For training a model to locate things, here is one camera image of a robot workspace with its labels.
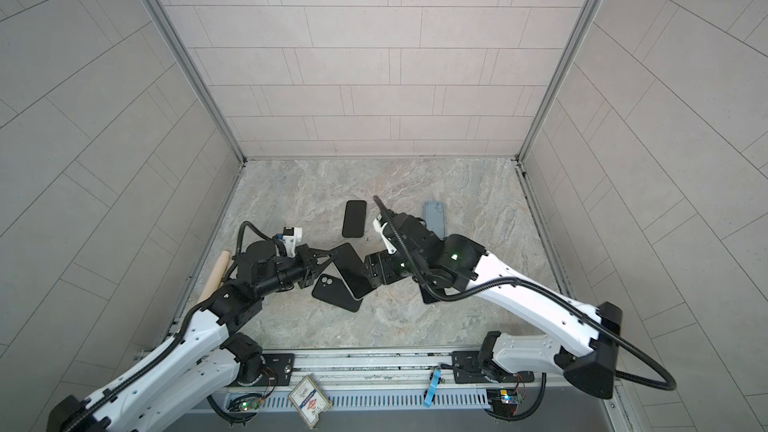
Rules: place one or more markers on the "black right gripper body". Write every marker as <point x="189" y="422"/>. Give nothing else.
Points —
<point x="393" y="267"/>

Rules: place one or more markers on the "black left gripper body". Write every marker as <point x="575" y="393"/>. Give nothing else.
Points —
<point x="306" y="274"/>

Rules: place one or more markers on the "black phone case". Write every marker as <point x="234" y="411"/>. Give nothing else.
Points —
<point x="333" y="291"/>
<point x="354" y="219"/>

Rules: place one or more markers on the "black phone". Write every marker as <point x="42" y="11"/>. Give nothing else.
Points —
<point x="427" y="297"/>
<point x="352" y="270"/>

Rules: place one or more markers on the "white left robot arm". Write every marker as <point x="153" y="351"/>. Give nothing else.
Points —
<point x="207" y="353"/>

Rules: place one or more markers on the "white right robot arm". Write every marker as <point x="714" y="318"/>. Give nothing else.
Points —
<point x="579" y="341"/>

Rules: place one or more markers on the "light blue phone case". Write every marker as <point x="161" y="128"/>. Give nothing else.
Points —
<point x="434" y="217"/>

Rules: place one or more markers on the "wooden rolling pin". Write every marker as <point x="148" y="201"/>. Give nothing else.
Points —
<point x="216" y="276"/>

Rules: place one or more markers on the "white label card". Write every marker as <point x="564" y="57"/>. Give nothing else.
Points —
<point x="309" y="401"/>

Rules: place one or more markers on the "blue clip tag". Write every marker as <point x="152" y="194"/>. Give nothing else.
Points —
<point x="430" y="393"/>

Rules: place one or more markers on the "left circuit board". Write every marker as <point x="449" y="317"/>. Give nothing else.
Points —
<point x="248" y="403"/>

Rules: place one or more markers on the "circuit board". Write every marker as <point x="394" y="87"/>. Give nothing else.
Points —
<point x="248" y="403"/>
<point x="503" y="403"/>

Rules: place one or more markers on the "right circuit board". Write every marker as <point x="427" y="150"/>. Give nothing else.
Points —
<point x="503" y="403"/>

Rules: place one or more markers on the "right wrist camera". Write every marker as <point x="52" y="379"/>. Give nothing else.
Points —
<point x="380" y="227"/>

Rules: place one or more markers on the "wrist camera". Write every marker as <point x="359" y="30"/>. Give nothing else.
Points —
<point x="380" y="227"/>
<point x="291" y="238"/>

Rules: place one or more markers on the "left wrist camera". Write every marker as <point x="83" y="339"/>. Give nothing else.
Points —
<point x="291" y="238"/>

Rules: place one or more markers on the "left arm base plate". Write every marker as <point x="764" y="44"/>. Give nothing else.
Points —
<point x="270" y="370"/>

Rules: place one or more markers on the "aluminium front rail frame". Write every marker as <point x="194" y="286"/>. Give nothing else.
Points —
<point x="379" y="380"/>

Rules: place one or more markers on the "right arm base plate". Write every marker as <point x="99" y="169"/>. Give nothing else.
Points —
<point x="467" y="368"/>

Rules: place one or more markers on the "aluminium corner rail left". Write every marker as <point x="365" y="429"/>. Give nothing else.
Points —
<point x="191" y="72"/>

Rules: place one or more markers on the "aluminium corner rail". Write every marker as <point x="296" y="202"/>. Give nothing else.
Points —
<point x="574" y="42"/>
<point x="191" y="72"/>

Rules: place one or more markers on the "aluminium corner rail right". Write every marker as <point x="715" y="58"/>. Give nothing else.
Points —
<point x="574" y="42"/>

